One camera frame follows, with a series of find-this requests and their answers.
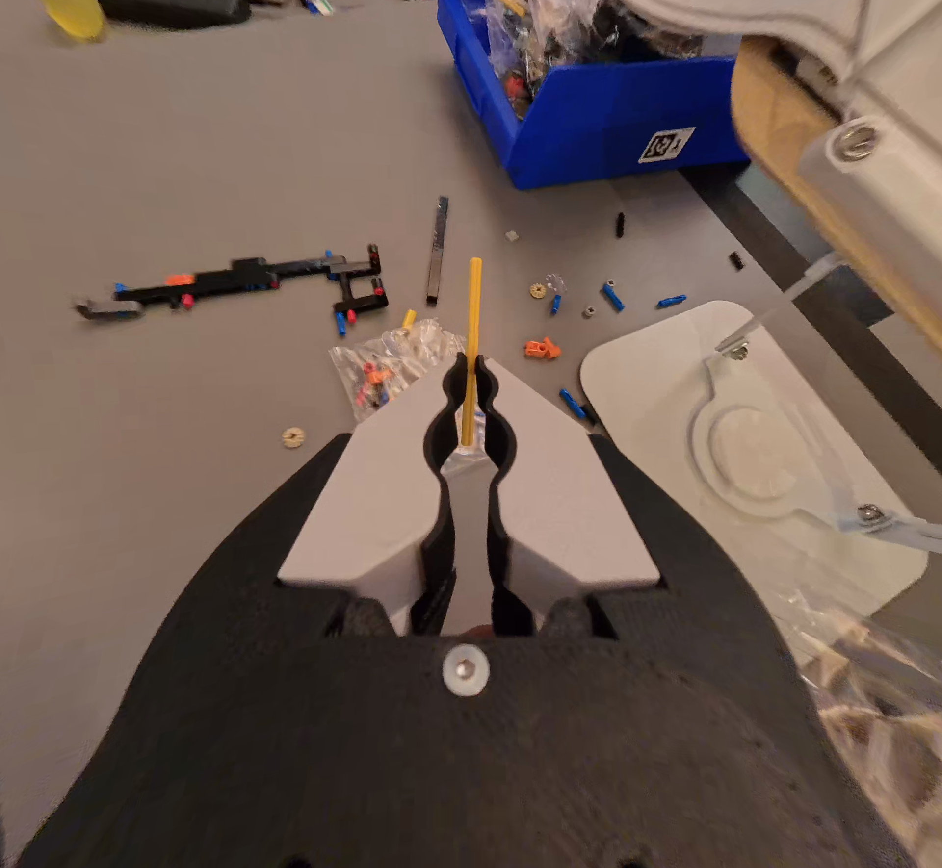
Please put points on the clear acrylic stand bracket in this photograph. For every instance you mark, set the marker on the clear acrylic stand bracket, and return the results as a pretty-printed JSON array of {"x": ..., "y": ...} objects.
[{"x": 894, "y": 522}]

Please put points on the clear lego piece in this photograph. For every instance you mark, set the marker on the clear lego piece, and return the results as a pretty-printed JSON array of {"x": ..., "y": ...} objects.
[{"x": 557, "y": 283}]

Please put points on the long black lego beam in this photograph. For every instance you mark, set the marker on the long black lego beam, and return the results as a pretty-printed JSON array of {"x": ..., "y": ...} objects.
[{"x": 436, "y": 257}]

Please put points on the orange lego connector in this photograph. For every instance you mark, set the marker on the orange lego connector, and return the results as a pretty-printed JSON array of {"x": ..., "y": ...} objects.
[
  {"x": 553, "y": 349},
  {"x": 533, "y": 349}
]

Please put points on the small clear lego parts bag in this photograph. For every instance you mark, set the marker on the small clear lego parts bag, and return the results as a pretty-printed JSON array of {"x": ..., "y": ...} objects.
[{"x": 368, "y": 368}]

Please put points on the black lego beam assembly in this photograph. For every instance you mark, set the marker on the black lego beam assembly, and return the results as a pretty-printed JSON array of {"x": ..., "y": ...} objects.
[{"x": 243, "y": 276}]

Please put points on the long yellow lego axle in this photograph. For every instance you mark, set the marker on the long yellow lego axle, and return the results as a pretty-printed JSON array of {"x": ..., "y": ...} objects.
[{"x": 475, "y": 309}]

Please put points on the blue plastic bin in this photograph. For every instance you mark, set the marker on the blue plastic bin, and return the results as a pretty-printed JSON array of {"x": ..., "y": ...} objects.
[{"x": 589, "y": 118}]

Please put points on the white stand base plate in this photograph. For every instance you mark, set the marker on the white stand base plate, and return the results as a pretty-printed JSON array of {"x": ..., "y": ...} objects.
[{"x": 647, "y": 404}]

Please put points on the yellow disc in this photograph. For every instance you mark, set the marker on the yellow disc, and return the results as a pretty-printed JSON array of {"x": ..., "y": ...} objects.
[{"x": 70, "y": 4}]

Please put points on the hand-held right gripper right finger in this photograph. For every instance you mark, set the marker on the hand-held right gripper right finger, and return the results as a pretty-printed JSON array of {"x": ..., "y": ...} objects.
[{"x": 574, "y": 515}]

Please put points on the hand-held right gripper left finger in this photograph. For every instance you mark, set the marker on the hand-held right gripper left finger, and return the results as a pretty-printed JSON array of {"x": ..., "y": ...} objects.
[{"x": 368, "y": 500}]

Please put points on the black white tag sticker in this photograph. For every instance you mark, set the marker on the black white tag sticker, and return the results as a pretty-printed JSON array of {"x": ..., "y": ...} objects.
[{"x": 666, "y": 145}]

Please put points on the large clear plastic bag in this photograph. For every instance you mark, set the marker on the large clear plastic bag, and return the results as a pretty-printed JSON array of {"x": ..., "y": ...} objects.
[{"x": 868, "y": 699}]

